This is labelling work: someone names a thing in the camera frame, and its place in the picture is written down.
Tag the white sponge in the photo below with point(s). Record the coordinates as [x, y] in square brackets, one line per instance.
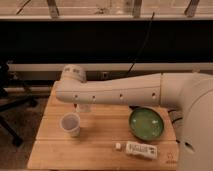
[83, 108]

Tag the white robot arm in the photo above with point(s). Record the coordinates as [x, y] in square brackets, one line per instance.
[192, 93]

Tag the white ceramic cup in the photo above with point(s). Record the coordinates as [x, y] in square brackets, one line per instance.
[70, 123]

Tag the wooden table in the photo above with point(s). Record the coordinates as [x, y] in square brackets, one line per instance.
[94, 149]

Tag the green round plate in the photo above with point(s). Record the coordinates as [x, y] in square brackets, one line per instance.
[146, 124]

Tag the white plastic bottle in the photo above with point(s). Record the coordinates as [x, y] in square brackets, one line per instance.
[143, 150]

